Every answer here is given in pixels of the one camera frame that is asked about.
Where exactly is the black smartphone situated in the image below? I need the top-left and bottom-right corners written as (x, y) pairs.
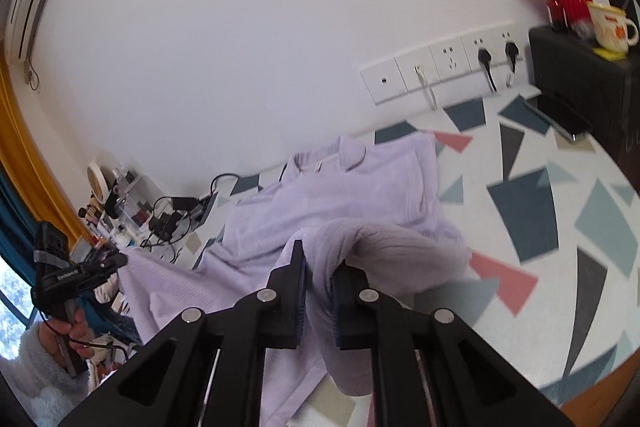
top-left (522, 92), bottom-right (593, 142)

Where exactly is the person's left hand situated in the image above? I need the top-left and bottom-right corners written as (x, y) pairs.
top-left (37, 309), bottom-right (96, 360)

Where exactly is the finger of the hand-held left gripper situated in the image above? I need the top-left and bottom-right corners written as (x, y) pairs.
top-left (95, 252), bottom-right (129, 280)

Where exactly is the white cable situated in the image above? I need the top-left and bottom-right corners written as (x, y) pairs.
top-left (414, 64), bottom-right (438, 112)

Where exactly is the barred window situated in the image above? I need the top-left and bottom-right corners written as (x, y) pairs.
top-left (0, 257), bottom-right (38, 343)

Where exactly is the person's left forearm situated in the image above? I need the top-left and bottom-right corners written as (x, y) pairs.
top-left (0, 322), bottom-right (93, 427)

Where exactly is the yellow curtain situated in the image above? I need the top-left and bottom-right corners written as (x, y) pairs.
top-left (0, 57), bottom-right (83, 248)

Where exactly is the black box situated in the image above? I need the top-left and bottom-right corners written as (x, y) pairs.
top-left (528, 24), bottom-right (640, 158)

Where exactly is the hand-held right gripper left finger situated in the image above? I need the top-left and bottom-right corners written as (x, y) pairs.
top-left (57, 239), bottom-right (308, 427)

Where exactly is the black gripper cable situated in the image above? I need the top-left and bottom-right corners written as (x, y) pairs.
top-left (42, 314), bottom-right (133, 363)

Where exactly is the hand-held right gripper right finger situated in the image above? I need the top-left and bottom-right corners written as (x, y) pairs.
top-left (330, 259), bottom-right (576, 427)

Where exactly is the black plug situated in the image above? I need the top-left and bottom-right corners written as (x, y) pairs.
top-left (502, 41), bottom-right (522, 88)
top-left (477, 48), bottom-right (500, 94)

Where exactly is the group of cosmetic bottles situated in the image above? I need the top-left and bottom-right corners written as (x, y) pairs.
top-left (77, 189), bottom-right (123, 253)

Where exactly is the lavender fleece pajama top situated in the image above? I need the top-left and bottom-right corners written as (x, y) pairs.
top-left (117, 134), bottom-right (471, 427)

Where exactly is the grey electronic box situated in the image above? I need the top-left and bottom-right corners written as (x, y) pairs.
top-left (197, 192), bottom-right (221, 223)

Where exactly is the white wall socket row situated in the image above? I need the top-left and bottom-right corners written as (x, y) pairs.
top-left (359, 21), bottom-right (526, 106)

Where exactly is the round white framed mirror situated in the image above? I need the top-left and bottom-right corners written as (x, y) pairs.
top-left (86, 161), bottom-right (108, 202)

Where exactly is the cream mug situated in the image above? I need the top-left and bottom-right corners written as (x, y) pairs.
top-left (586, 1), bottom-right (640, 54)

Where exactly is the black looped cable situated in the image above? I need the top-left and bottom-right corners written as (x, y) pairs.
top-left (209, 173), bottom-right (251, 200)

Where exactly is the clear plastic organizer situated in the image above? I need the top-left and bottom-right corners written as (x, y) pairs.
top-left (107, 163), bottom-right (156, 240)

